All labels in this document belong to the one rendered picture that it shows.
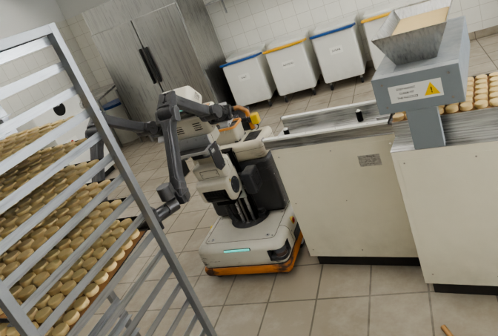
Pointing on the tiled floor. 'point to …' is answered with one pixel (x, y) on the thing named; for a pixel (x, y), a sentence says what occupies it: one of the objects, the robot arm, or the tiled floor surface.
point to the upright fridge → (159, 44)
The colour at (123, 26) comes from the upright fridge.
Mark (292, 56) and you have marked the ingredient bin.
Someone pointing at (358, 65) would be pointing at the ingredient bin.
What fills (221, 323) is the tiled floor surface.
